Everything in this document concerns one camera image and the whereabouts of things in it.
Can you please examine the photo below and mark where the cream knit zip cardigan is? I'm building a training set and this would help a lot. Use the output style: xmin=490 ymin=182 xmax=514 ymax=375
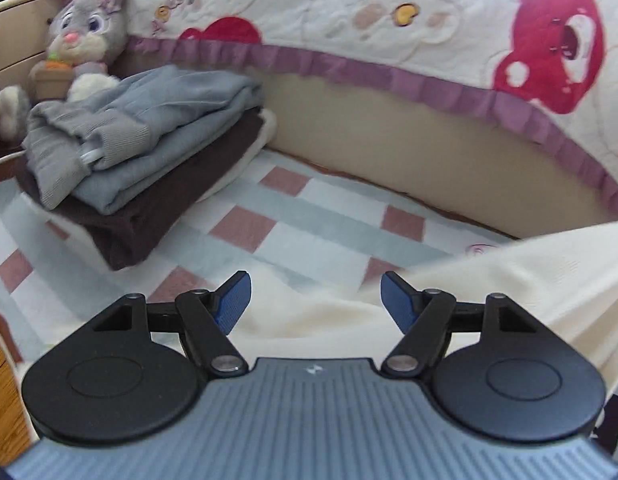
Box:
xmin=229 ymin=222 xmax=618 ymax=392

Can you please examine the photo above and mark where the dark brown folded garment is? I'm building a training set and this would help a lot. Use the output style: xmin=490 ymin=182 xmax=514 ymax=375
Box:
xmin=16 ymin=109 xmax=268 ymax=272

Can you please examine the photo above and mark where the checkered pink grey bed sheet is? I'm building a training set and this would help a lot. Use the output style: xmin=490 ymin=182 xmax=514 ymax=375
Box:
xmin=0 ymin=151 xmax=506 ymax=362

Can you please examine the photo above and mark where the beige bed headboard cushion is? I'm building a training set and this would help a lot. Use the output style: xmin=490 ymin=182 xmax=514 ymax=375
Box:
xmin=114 ymin=41 xmax=618 ymax=237

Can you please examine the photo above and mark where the grey folded garment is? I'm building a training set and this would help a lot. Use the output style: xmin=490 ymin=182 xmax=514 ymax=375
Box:
xmin=24 ymin=65 xmax=263 ymax=214

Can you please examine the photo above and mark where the white bear print quilt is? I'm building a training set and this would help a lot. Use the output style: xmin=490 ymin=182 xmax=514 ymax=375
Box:
xmin=126 ymin=0 xmax=618 ymax=213

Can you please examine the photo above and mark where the grey bunny plush toy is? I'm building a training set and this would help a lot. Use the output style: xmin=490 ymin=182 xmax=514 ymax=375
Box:
xmin=0 ymin=0 xmax=128 ymax=145

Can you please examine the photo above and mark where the beige wooden drawer cabinet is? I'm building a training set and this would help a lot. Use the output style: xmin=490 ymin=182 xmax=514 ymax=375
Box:
xmin=0 ymin=0 xmax=62 ymax=89

